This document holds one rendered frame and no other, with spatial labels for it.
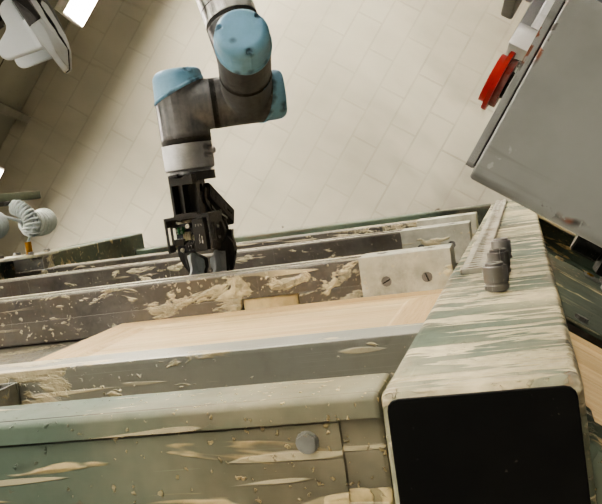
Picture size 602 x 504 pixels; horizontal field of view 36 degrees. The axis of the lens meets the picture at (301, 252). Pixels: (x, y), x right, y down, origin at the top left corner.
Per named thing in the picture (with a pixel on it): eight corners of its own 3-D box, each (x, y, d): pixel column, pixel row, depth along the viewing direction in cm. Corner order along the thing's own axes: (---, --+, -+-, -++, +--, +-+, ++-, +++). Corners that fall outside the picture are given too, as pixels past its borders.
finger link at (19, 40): (31, 97, 95) (-13, 25, 96) (77, 64, 94) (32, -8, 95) (17, 90, 92) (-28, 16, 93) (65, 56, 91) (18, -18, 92)
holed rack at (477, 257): (486, 271, 108) (485, 266, 108) (460, 274, 109) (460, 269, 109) (507, 201, 267) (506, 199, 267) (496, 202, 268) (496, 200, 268)
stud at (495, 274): (510, 292, 89) (506, 262, 89) (484, 295, 89) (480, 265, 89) (510, 289, 91) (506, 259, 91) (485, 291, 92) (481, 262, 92)
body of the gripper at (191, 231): (167, 258, 135) (154, 177, 134) (187, 251, 143) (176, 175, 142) (216, 252, 133) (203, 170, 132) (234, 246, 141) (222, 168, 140)
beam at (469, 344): (606, 561, 53) (584, 377, 53) (401, 568, 56) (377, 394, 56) (538, 235, 267) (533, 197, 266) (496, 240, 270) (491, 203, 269)
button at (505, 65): (536, 59, 56) (505, 44, 56) (504, 119, 56) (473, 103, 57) (535, 65, 59) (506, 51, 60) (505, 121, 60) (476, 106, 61)
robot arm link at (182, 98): (205, 62, 133) (146, 70, 132) (217, 138, 134) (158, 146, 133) (206, 68, 141) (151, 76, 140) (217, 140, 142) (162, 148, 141)
